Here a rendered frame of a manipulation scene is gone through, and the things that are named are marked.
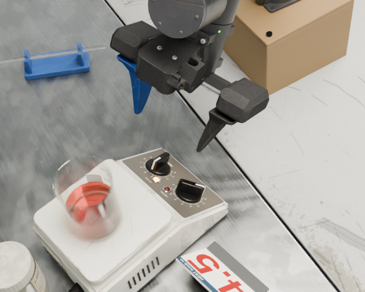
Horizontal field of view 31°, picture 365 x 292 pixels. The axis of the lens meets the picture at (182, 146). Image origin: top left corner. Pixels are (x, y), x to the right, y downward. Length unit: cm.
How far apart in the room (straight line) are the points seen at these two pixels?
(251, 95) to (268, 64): 20
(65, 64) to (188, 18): 44
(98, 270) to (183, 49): 25
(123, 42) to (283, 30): 24
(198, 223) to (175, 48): 22
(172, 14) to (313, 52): 37
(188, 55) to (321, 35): 30
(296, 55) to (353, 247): 28
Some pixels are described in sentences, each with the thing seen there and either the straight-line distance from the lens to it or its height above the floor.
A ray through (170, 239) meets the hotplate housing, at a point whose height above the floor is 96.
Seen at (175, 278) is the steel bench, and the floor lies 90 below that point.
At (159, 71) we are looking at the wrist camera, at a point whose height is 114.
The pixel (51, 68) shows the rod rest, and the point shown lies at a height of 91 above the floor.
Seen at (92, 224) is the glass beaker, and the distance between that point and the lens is 71.
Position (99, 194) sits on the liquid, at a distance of 74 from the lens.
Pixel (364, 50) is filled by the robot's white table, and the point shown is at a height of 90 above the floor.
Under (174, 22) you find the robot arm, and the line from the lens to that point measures 63.
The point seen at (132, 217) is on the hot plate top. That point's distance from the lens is 75.
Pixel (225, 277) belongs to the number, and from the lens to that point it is 79.
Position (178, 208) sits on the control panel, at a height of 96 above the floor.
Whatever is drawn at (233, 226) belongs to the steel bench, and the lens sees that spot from 84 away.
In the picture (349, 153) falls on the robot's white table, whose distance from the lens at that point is 90.
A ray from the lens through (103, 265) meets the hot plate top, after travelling 73.
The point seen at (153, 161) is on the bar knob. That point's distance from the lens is 81.
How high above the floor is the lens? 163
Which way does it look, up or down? 53 degrees down
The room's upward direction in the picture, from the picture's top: 9 degrees counter-clockwise
